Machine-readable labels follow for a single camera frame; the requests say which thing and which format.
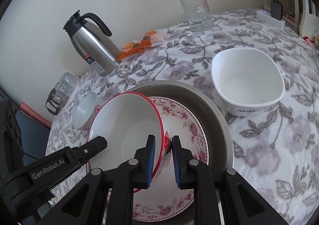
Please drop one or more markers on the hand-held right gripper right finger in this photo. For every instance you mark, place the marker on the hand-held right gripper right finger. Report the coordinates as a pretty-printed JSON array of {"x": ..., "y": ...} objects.
[{"x": 175, "y": 162}]

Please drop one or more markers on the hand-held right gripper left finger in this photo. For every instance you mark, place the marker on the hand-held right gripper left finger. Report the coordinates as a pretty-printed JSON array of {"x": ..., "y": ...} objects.
[{"x": 150, "y": 157}]

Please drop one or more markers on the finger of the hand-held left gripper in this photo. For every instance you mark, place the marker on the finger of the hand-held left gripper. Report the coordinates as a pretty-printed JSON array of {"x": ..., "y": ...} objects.
[{"x": 92, "y": 146}]

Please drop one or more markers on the small white fruit-print bowl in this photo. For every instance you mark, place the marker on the small white fruit-print bowl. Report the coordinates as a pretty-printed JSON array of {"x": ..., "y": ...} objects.
[{"x": 84, "y": 112}]

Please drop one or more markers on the round pink floral plate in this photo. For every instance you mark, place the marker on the round pink floral plate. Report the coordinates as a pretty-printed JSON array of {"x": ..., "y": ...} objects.
[{"x": 189, "y": 127}]

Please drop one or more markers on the strawberry print red-rimmed bowl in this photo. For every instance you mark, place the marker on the strawberry print red-rimmed bowl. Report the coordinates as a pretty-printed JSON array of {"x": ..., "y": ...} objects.
[{"x": 129, "y": 125}]

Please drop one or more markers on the stainless steel basin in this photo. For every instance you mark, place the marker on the stainless steel basin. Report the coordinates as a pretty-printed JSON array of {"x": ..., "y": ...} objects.
[{"x": 214, "y": 125}]

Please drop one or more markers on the white square-rimmed bowl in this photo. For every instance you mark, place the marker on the white square-rimmed bowl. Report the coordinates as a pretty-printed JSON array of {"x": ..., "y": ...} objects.
[{"x": 246, "y": 82}]

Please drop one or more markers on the small clear glass cup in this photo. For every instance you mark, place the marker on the small clear glass cup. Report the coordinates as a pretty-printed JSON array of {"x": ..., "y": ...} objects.
[
  {"x": 62, "y": 90},
  {"x": 68, "y": 80}
]

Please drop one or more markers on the stainless steel thermos jug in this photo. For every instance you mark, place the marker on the stainless steel thermos jug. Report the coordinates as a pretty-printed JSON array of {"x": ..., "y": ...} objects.
[{"x": 92, "y": 45}]

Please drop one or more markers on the orange snack packet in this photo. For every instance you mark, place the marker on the orange snack packet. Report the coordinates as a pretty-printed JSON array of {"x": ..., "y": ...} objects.
[
  {"x": 130, "y": 50},
  {"x": 153, "y": 38}
]

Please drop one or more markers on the clear glass mug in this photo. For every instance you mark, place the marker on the clear glass mug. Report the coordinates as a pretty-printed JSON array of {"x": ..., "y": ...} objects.
[{"x": 197, "y": 15}]

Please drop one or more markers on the white power strip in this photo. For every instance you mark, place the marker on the white power strip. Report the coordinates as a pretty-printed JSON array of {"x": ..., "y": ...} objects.
[{"x": 270, "y": 19}]

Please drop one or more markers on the black charger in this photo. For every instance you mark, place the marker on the black charger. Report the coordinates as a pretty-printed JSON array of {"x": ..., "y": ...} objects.
[{"x": 276, "y": 10}]

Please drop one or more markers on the white wooden furniture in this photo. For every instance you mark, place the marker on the white wooden furniture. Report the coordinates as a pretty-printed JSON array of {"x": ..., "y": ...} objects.
[{"x": 305, "y": 18}]

